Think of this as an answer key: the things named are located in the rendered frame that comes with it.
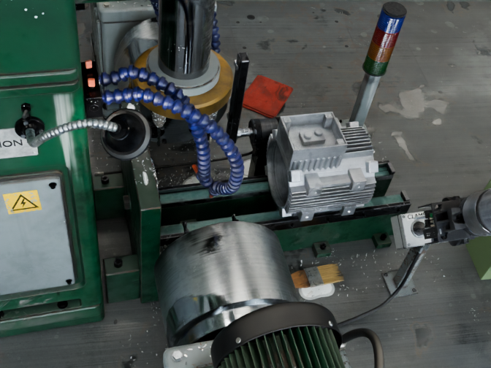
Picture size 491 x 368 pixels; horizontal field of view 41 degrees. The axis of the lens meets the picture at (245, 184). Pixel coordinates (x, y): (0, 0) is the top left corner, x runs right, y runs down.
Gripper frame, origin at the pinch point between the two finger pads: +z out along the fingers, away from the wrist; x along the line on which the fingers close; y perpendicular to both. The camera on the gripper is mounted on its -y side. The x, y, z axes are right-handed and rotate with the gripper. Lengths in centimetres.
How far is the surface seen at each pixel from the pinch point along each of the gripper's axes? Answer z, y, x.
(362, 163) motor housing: 13.6, 6.2, -16.1
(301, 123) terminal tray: 14.6, 18.0, -26.6
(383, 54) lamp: 28, -11, -45
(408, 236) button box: 5.7, 2.6, 1.3
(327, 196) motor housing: 15.2, 14.7, -10.2
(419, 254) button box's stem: 13.2, -3.1, 5.3
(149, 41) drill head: 25, 47, -52
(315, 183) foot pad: 12.0, 18.2, -12.8
